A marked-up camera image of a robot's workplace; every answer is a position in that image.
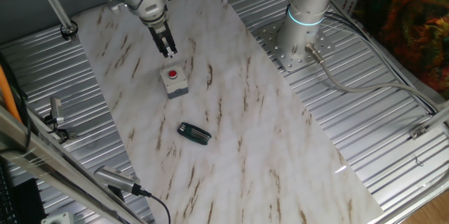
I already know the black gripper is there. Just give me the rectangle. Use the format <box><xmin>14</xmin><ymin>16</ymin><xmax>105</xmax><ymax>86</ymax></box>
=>
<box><xmin>146</xmin><ymin>19</ymin><xmax>177</xmax><ymax>59</ymax></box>

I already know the grey box with red button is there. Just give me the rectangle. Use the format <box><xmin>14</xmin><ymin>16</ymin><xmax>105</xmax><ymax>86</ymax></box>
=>
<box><xmin>159</xmin><ymin>64</ymin><xmax>189</xmax><ymax>100</ymax></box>

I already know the green folding hex key set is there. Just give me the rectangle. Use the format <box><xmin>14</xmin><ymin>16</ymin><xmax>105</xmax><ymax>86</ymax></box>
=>
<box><xmin>176</xmin><ymin>121</ymin><xmax>213</xmax><ymax>146</ymax></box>

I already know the white marble pattern mat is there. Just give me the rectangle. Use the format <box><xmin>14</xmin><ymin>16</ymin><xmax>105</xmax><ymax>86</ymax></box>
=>
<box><xmin>72</xmin><ymin>0</ymin><xmax>385</xmax><ymax>224</ymax></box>

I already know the aluminium pole with black foot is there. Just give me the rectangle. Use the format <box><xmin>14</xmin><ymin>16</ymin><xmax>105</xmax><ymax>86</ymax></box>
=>
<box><xmin>29</xmin><ymin>0</ymin><xmax>79</xmax><ymax>41</ymax></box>

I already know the black keyboard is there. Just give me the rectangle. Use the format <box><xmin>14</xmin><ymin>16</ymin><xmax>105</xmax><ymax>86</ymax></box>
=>
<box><xmin>0</xmin><ymin>162</ymin><xmax>19</xmax><ymax>224</ymax></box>

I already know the colourful furry cloth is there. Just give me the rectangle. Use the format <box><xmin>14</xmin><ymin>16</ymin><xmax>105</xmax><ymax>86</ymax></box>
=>
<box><xmin>353</xmin><ymin>0</ymin><xmax>449</xmax><ymax>100</ymax></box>

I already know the short aluminium profile bar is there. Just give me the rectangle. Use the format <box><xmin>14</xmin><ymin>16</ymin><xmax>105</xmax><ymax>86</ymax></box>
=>
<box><xmin>420</xmin><ymin>103</ymin><xmax>449</xmax><ymax>131</ymax></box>

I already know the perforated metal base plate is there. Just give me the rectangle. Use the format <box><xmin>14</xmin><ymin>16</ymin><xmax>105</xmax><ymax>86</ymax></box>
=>
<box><xmin>251</xmin><ymin>17</ymin><xmax>337</xmax><ymax>74</ymax></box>

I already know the small grey camera on mount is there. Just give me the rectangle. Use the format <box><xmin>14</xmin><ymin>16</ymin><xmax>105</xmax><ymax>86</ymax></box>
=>
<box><xmin>43</xmin><ymin>95</ymin><xmax>71</xmax><ymax>140</ymax></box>

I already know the silver ribbed camera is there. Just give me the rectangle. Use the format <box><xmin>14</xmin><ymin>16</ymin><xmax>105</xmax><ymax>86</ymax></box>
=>
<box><xmin>93</xmin><ymin>164</ymin><xmax>142</xmax><ymax>196</ymax></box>

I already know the black camera cable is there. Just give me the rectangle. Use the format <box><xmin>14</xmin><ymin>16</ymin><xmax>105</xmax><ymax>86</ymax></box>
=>
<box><xmin>132</xmin><ymin>184</ymin><xmax>172</xmax><ymax>224</ymax></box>

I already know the aluminium frame beam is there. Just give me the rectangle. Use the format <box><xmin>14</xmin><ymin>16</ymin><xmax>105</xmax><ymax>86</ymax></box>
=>
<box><xmin>0</xmin><ymin>105</ymin><xmax>145</xmax><ymax>224</ymax></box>

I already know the orange cable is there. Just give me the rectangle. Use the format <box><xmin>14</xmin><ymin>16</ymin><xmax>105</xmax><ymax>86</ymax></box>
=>
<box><xmin>0</xmin><ymin>65</ymin><xmax>22</xmax><ymax>124</ymax></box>

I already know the grey cable with metal connector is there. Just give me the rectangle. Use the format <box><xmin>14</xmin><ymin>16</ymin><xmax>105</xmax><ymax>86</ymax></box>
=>
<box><xmin>303</xmin><ymin>42</ymin><xmax>441</xmax><ymax>113</ymax></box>

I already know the black and white cable bundle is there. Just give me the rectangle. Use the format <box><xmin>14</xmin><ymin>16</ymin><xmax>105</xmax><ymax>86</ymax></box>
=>
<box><xmin>328</xmin><ymin>0</ymin><xmax>449</xmax><ymax>116</ymax></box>

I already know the small metal corner bracket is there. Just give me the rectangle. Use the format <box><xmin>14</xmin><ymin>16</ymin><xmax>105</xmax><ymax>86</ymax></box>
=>
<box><xmin>408</xmin><ymin>124</ymin><xmax>429</xmax><ymax>140</ymax></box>

